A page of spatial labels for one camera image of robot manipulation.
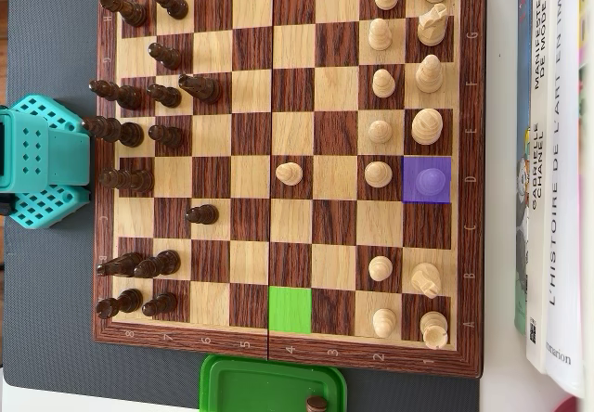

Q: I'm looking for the white Gabrielle Chanel book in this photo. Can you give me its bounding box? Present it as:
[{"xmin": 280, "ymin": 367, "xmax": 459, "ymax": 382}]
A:
[{"xmin": 525, "ymin": 0, "xmax": 563, "ymax": 376}]

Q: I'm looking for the dark wooden chess king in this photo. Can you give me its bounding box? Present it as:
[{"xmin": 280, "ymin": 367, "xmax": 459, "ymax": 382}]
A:
[{"xmin": 82, "ymin": 116, "xmax": 144, "ymax": 148}]

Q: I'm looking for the pink red object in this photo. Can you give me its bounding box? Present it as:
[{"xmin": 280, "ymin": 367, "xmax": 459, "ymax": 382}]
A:
[{"xmin": 554, "ymin": 395, "xmax": 594, "ymax": 412}]

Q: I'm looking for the wooden folding chessboard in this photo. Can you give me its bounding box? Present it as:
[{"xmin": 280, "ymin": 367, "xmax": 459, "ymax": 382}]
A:
[{"xmin": 91, "ymin": 0, "xmax": 486, "ymax": 380}]

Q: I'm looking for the light wooden chess king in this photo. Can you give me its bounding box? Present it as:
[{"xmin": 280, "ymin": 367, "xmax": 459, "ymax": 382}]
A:
[{"xmin": 411, "ymin": 108, "xmax": 444, "ymax": 147}]

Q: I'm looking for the light wooden chess knight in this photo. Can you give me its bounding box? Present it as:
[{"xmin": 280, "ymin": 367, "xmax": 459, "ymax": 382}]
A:
[
  {"xmin": 417, "ymin": 3, "xmax": 449, "ymax": 46},
  {"xmin": 411, "ymin": 262, "xmax": 442, "ymax": 300}
]

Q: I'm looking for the dark wooden chess queen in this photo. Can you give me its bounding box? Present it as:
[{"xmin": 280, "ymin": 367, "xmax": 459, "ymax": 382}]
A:
[{"xmin": 98, "ymin": 168, "xmax": 154, "ymax": 194}]

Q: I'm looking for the white art history book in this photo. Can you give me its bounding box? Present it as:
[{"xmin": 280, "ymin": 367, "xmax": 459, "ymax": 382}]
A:
[{"xmin": 543, "ymin": 0, "xmax": 594, "ymax": 399}]

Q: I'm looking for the green plastic tray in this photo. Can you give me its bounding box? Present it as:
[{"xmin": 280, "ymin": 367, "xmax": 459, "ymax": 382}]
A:
[{"xmin": 198, "ymin": 354, "xmax": 348, "ymax": 412}]

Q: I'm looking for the dark wooden chess knight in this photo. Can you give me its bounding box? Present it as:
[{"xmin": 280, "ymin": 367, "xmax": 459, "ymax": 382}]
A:
[
  {"xmin": 96, "ymin": 251, "xmax": 144, "ymax": 277},
  {"xmin": 178, "ymin": 73, "xmax": 222, "ymax": 105}
]

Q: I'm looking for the light wooden chess queen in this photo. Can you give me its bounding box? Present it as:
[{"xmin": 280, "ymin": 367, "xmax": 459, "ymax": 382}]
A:
[{"xmin": 414, "ymin": 165, "xmax": 447, "ymax": 199}]

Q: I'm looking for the grey table mat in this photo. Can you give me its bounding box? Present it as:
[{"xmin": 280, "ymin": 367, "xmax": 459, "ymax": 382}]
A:
[{"xmin": 0, "ymin": 0, "xmax": 482, "ymax": 412}]

